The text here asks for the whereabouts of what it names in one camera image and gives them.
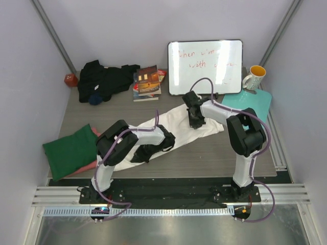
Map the brown Edward Tulane book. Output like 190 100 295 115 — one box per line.
136 65 161 96

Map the teal cutting board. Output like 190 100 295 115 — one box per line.
221 89 272 123

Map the aluminium frame post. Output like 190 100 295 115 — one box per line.
30 0 77 74
259 0 303 67

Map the folded green t-shirt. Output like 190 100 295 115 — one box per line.
42 124 98 181

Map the red cube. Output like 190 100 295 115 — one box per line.
64 73 78 87

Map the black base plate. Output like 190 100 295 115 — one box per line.
49 177 261 209

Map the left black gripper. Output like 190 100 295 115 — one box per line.
131 144 162 164

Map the red Treehouse book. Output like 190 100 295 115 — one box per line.
134 69 168 99

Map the left aluminium frame post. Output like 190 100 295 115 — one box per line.
30 0 77 74

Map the dark blue cloth ball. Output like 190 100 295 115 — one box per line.
88 93 103 106

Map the white mug yellow inside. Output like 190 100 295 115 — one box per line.
242 65 266 90

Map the folded pink t-shirt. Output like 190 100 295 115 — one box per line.
66 127 101 178

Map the black t-shirt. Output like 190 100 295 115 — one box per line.
77 60 140 103

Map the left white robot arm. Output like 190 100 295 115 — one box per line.
89 119 176 204

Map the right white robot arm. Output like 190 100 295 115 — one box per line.
182 91 267 202

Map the slotted cable duct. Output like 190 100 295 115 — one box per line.
43 206 235 217

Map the right aluminium frame post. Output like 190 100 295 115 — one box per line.
259 0 303 67

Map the white t-shirt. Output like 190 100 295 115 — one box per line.
114 104 224 172

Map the white whiteboard with writing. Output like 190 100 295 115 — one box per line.
168 39 243 95

